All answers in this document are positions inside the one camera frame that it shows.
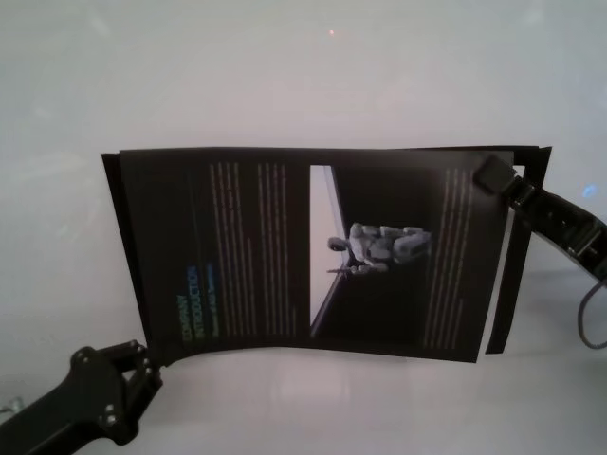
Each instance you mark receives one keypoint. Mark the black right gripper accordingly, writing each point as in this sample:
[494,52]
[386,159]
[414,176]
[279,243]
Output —
[559,223]

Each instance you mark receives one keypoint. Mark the black company introduction poster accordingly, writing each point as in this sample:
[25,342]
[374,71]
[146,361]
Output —
[261,260]

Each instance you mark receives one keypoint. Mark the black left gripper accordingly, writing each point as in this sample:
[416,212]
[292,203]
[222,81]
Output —
[90,398]

